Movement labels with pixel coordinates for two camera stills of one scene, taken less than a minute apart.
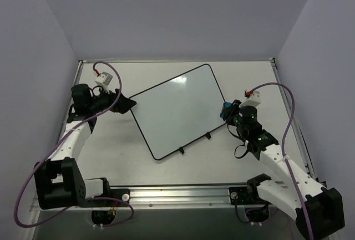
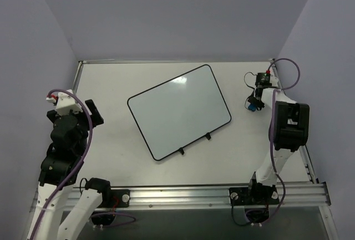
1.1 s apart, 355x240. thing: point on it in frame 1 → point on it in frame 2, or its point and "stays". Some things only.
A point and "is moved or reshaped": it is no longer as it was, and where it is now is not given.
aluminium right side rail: x=307 y=154 stays
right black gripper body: x=231 y=112 → x=255 y=102
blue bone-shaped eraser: x=226 y=106 is moved or reshaped
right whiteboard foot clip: x=208 y=134 stays
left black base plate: x=123 y=194 stays
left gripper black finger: x=123 y=104 → x=97 y=118
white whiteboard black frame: x=179 y=111 stays
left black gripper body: x=115 y=103 → x=94 y=112
